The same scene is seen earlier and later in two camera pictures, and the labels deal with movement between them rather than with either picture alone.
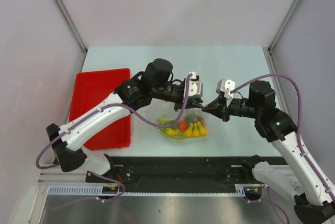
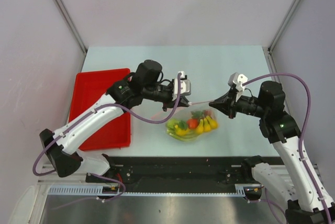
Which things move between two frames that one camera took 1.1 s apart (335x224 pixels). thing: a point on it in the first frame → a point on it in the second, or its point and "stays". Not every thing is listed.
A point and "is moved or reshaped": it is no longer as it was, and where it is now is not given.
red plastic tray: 90,90 stays
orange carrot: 182,124 → 192,123
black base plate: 179,174 stays
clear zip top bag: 194,125 is moved or reshaped
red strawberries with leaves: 200,119 → 203,113
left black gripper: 188,103 → 169,103
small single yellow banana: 170,131 → 181,132
